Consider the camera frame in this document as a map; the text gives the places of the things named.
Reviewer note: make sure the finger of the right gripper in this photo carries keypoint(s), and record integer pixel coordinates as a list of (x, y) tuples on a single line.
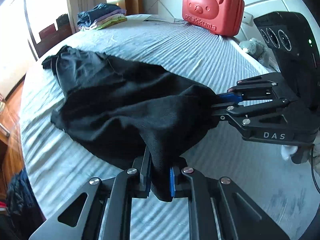
[(230, 97), (223, 113)]

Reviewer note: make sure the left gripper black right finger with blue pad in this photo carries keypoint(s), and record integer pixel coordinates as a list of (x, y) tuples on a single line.
[(179, 184)]

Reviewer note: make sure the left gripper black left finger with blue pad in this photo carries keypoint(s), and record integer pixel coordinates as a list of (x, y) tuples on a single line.
[(142, 181)]

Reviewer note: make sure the black pants grey waistband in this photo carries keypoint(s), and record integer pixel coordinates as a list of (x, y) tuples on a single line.
[(117, 109)]

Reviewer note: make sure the dark clothes pile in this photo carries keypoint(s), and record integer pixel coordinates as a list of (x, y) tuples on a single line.
[(24, 215)]

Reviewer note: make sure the folded pastel clothes stack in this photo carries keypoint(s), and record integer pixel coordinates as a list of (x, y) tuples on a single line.
[(115, 17)]

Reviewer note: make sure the white gloved hand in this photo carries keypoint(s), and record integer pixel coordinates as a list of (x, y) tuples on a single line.
[(287, 151)]

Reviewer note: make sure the grey plush toy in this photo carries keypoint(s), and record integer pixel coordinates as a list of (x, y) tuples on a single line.
[(256, 49)]

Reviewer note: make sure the red bear suitcase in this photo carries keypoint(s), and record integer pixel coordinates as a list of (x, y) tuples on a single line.
[(220, 17)]

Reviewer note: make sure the open paper booklet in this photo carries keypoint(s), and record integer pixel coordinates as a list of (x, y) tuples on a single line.
[(154, 18)]

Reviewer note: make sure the dark wooden cabinet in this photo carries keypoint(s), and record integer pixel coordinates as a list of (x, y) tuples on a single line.
[(50, 36)]

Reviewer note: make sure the dark blue folded jeans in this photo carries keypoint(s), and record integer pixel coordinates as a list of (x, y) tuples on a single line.
[(86, 18)]

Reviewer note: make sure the black camera box green light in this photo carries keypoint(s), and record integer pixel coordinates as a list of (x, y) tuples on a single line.
[(289, 36)]

